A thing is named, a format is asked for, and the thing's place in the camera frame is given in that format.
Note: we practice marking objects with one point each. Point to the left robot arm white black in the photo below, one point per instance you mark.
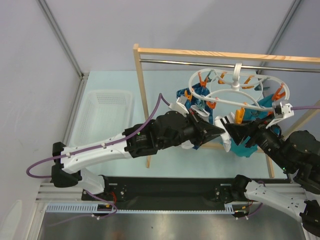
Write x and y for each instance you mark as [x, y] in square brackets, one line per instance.
[168, 130]

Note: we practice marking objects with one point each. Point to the white plastic basket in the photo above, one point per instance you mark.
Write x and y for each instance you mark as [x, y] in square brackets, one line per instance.
[103, 113]

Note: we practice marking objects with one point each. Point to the blue patterned cloth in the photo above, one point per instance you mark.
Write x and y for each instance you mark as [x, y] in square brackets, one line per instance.
[195, 100]

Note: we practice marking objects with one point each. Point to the wooden rack frame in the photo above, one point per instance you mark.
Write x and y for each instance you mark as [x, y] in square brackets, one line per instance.
[307, 60]

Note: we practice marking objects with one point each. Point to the white sock plain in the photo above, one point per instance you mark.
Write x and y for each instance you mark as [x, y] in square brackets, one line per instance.
[221, 121]

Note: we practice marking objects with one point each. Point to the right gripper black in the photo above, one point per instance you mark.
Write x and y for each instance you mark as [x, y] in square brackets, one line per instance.
[251, 132]

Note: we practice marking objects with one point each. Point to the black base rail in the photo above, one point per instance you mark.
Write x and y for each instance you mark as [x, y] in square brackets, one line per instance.
[171, 194]

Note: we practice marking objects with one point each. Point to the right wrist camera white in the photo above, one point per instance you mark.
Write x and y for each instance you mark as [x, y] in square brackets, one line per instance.
[281, 111]

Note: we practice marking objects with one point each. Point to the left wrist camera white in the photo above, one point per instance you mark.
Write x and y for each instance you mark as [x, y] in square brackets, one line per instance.
[179, 105]

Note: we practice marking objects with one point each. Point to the white sock black stripes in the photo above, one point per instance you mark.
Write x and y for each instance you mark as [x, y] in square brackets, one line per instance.
[205, 116]

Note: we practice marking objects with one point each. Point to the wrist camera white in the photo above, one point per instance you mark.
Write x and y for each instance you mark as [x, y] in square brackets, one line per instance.
[281, 111]
[179, 105]

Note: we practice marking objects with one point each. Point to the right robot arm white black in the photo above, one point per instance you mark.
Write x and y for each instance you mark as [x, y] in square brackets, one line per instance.
[298, 154]

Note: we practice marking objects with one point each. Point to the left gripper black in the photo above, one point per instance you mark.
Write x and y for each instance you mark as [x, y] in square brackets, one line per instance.
[203, 132]

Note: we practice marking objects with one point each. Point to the orange clothes peg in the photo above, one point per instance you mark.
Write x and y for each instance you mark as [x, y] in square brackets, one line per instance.
[239, 115]

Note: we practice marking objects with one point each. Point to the white round clip hanger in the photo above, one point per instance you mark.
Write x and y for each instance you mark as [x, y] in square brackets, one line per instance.
[235, 87]

